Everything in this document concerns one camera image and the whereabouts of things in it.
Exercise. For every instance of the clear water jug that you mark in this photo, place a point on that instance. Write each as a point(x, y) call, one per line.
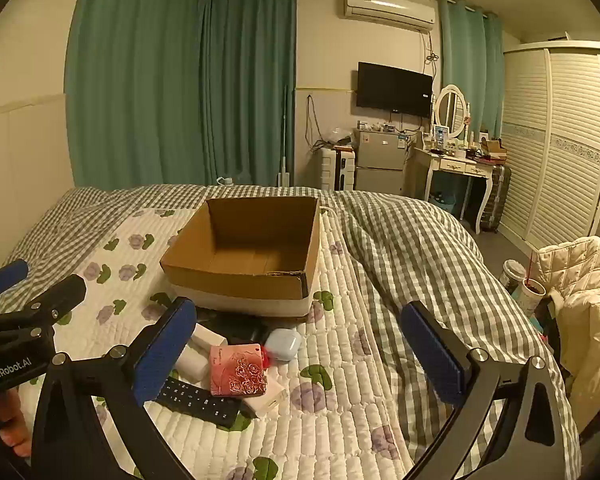
point(224, 181)

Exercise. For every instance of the wide green curtain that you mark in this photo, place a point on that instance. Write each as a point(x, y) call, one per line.
point(135, 85)

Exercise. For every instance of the blue laundry basket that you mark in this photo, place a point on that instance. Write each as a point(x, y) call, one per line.
point(442, 202)

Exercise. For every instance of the white air conditioner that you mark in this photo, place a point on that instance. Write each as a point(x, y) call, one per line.
point(387, 9)

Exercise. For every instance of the black remote control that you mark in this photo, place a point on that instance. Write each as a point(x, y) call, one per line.
point(200, 402)

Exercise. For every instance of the white ribbed suitcase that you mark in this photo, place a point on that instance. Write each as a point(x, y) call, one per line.
point(337, 170)

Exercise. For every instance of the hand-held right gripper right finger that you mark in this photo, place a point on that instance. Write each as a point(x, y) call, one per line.
point(435, 355)

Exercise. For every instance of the narrow light green curtain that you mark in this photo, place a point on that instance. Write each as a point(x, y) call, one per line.
point(467, 60)

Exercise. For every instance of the white quilted floral mat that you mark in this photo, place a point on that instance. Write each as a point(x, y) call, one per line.
point(330, 410)

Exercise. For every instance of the brown cardboard box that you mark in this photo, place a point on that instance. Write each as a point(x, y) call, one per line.
point(240, 245)

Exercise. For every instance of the small white box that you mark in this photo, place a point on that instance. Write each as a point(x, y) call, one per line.
point(192, 364)
point(206, 337)

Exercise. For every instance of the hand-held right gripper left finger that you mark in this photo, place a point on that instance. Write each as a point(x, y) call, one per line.
point(160, 355)

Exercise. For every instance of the white louvered wardrobe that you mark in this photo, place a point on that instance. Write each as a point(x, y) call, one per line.
point(565, 135)

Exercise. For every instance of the cream puffer jacket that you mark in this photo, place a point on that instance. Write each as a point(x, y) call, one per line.
point(585, 310)

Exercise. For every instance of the oval white vanity mirror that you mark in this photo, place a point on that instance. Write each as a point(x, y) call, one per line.
point(450, 107)

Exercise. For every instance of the cup with red straw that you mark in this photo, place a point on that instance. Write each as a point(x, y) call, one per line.
point(530, 300)

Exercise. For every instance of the flat white box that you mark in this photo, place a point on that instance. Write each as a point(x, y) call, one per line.
point(269, 400)

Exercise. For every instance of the black wall television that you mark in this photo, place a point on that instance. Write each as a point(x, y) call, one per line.
point(394, 89)

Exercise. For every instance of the black pouch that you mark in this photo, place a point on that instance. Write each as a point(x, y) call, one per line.
point(240, 329)

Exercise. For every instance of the person's left hand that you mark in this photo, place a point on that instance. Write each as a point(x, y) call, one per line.
point(12, 425)

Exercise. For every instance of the small photo frame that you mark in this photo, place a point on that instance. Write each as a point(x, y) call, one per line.
point(441, 133)

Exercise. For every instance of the light blue earbuds case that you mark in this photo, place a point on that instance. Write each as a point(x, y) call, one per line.
point(285, 344)

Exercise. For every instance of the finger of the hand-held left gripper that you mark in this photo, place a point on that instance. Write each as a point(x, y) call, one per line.
point(5, 275)
point(60, 294)

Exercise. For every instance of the silver mini fridge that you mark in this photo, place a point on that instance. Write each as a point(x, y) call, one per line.
point(380, 157)

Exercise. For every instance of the white dressing table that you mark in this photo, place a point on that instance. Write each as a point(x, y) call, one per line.
point(452, 164)

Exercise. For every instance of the clear plastic bag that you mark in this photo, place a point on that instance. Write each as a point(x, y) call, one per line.
point(340, 135)

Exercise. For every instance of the paper cup with lid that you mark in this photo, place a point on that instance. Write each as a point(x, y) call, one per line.
point(511, 275)

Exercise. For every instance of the dark suitcase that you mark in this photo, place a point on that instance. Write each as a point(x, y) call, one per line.
point(497, 195)

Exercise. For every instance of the pink floral wallet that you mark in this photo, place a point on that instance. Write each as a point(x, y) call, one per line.
point(237, 370)

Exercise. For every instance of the white flat mop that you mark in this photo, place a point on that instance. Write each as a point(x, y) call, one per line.
point(283, 160)

